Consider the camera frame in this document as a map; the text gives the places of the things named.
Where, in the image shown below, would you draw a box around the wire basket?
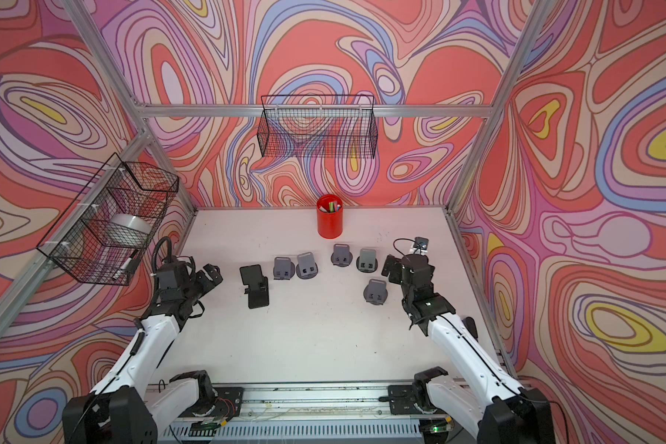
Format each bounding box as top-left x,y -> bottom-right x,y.
256,92 -> 379,160
36,155 -> 179,286

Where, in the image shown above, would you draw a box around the back wire basket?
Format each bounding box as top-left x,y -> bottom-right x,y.
256,92 -> 379,160

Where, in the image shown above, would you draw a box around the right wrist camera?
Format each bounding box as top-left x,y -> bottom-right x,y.
411,237 -> 429,255

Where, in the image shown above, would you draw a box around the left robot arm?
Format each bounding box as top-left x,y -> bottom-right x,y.
62,237 -> 223,443

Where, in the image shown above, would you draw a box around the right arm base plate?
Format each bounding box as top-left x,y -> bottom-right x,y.
380,381 -> 445,416

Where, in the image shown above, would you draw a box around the red pen cup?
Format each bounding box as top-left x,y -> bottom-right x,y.
316,194 -> 343,240

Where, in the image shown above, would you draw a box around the dark grey phone stand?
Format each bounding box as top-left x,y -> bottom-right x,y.
356,248 -> 379,274

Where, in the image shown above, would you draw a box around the black rectangular phone holder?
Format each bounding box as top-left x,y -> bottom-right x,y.
240,265 -> 269,309

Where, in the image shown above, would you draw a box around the black marker in basket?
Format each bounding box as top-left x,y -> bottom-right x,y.
112,250 -> 141,280

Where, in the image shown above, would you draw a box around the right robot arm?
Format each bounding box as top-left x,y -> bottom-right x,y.
382,253 -> 557,443

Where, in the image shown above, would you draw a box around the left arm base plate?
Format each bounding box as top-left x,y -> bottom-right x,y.
179,387 -> 244,420

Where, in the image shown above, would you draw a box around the left wire basket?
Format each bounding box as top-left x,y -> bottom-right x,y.
36,155 -> 179,286

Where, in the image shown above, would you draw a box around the silver tape roll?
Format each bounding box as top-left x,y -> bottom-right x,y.
105,213 -> 152,248

